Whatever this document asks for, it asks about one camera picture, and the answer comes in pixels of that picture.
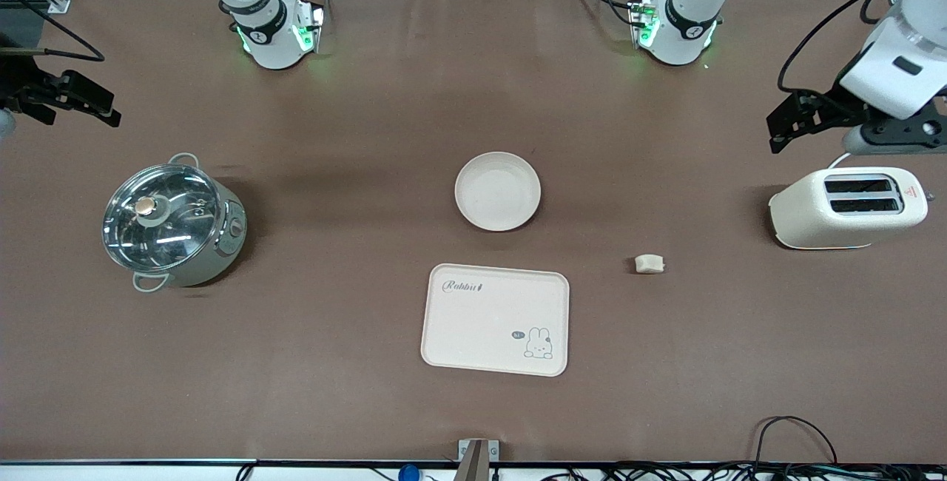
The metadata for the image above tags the cream round plate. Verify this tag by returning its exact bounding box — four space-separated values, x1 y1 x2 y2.
454 151 542 233

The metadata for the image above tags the cream two-slot toaster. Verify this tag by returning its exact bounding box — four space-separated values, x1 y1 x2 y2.
768 166 937 250

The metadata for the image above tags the glass pot lid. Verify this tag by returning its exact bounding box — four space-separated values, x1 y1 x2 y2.
102 164 223 273

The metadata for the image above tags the pale green electric pot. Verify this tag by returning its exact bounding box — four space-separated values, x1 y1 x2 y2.
102 153 248 294

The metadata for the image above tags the brown table mat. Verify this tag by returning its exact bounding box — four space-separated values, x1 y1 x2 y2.
0 0 947 465

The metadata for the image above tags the cream rabbit print tray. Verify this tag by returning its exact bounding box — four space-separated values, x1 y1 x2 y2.
420 263 570 377

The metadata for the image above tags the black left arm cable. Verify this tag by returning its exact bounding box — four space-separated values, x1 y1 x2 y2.
776 0 922 97

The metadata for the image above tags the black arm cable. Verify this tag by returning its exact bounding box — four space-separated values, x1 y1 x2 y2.
0 0 105 64
776 0 922 97

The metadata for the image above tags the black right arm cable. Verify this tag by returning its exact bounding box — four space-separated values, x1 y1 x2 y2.
0 0 105 64

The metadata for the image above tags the black looped cable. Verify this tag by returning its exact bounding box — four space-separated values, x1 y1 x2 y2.
754 415 841 467

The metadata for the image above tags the black cable tangle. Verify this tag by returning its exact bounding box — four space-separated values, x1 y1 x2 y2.
540 461 947 481

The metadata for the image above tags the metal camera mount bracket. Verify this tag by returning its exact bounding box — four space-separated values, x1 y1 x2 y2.
458 439 500 481

